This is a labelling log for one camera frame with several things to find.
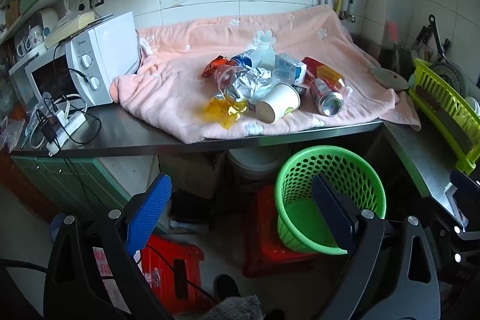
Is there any red cola can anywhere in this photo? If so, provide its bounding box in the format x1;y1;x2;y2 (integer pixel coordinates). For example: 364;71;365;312
309;78;343;117

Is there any white paper cup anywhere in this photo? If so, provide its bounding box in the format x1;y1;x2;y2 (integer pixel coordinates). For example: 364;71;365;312
256;83;301;124

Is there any white blue milk carton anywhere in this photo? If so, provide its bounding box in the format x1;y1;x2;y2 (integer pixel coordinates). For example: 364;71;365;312
275;53;307;85

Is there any red orange snack wrapper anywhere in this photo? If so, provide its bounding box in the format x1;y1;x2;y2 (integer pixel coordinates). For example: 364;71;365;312
201;55;230;78

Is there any blue white drink can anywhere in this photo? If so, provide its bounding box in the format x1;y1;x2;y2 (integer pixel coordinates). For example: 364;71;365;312
231;49;261;68

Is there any orange drink plastic bottle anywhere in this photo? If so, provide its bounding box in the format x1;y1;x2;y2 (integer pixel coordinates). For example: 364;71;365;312
302;57;353;98

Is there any green perforated trash basket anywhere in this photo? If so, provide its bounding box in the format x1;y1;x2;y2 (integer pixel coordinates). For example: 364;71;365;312
274;145;386;256

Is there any red toolbox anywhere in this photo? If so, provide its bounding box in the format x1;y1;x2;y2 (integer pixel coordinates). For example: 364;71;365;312
142;235;210;315

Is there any lime green dish rack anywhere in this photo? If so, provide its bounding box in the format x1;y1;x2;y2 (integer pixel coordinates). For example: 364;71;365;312
408;58;479;175

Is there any red plastic stool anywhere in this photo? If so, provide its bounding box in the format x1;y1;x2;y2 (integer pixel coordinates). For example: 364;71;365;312
242;184;320;279

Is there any white bucket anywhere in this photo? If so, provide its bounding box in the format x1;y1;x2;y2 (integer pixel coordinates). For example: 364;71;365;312
226;145;290;180

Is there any white power strip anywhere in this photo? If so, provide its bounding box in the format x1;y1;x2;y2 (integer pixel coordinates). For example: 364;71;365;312
46;110;86;156

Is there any pink flower-pattern towel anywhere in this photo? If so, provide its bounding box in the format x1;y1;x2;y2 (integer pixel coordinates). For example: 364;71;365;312
109;6;421;144

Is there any yellow plastic wrapper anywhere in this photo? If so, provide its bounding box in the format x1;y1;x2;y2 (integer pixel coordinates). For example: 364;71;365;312
202;94;247;129

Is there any white ceramic bowl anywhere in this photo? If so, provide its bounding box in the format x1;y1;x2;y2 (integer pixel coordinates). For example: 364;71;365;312
370;67;409;92

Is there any white microwave oven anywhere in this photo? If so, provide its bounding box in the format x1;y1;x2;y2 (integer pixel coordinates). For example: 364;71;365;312
10;12;141;107

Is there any crumpled white paper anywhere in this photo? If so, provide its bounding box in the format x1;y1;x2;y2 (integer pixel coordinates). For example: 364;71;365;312
213;66;274;105

